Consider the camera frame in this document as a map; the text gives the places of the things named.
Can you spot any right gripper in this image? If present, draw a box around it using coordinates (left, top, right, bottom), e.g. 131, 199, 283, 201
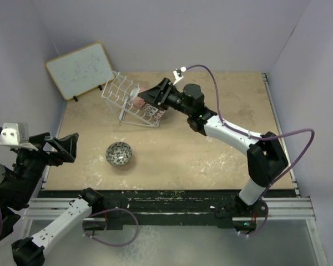
138, 79, 192, 117

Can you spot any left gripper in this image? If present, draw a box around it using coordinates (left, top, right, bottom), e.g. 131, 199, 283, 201
12, 131, 78, 206

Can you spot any brown patterned bowl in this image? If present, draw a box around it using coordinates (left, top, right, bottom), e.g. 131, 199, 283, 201
140, 103, 153, 115

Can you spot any red patterned bowl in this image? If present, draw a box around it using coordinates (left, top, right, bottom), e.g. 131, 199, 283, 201
153, 110, 165, 120

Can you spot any grey leaf bowl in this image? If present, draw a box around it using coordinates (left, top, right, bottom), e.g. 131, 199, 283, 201
130, 86, 149, 109
105, 141, 133, 166

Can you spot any white wire dish rack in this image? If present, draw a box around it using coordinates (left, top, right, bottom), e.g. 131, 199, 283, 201
101, 71, 160, 128

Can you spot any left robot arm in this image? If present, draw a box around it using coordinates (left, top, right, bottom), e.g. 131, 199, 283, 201
0, 133, 103, 265

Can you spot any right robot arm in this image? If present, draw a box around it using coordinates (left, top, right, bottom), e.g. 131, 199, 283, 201
138, 78, 289, 217

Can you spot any yellow framed whiteboard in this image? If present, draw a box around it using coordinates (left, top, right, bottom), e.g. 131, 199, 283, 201
45, 42, 115, 100

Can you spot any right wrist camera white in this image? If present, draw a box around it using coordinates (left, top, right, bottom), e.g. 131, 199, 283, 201
173, 66, 187, 85

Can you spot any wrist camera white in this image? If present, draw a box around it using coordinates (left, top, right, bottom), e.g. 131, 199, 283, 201
173, 66, 187, 85
0, 122, 38, 151

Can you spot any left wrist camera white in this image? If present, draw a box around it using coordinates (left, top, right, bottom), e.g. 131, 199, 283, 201
0, 122, 38, 151

